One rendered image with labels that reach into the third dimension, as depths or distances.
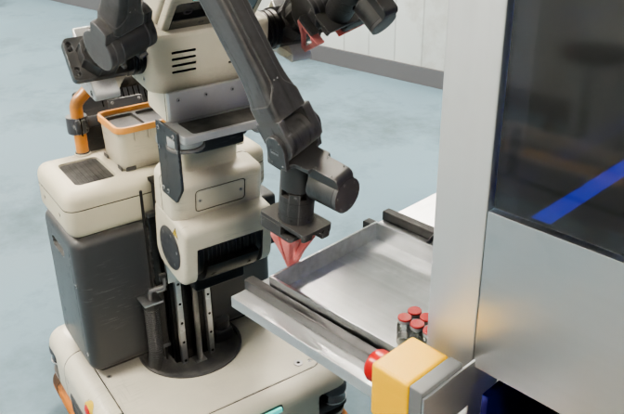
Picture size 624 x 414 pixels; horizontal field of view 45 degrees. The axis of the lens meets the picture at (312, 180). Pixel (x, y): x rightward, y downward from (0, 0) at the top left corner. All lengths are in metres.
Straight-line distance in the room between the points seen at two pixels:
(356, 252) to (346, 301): 0.15
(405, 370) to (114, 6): 0.75
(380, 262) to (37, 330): 1.73
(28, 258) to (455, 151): 2.64
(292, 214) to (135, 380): 1.00
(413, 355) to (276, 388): 1.14
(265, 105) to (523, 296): 0.47
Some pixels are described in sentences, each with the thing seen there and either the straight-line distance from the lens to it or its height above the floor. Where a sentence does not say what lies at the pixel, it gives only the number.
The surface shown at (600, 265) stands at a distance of 0.73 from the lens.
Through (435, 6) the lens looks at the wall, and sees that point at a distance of 4.98.
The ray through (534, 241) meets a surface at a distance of 0.76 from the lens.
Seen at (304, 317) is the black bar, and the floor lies 0.90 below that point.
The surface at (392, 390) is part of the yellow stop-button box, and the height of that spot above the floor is 1.01.
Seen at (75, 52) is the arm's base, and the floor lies 1.19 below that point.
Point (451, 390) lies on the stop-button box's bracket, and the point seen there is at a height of 1.01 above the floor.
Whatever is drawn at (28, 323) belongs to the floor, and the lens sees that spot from 2.86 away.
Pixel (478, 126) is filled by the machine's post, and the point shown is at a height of 1.30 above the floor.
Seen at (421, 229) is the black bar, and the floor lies 0.90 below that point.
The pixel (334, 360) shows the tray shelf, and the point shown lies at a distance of 1.09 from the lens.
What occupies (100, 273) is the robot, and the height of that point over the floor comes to 0.59.
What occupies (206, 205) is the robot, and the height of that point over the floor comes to 0.82.
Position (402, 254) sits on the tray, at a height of 0.88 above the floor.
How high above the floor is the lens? 1.56
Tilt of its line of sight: 25 degrees down
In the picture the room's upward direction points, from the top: 1 degrees counter-clockwise
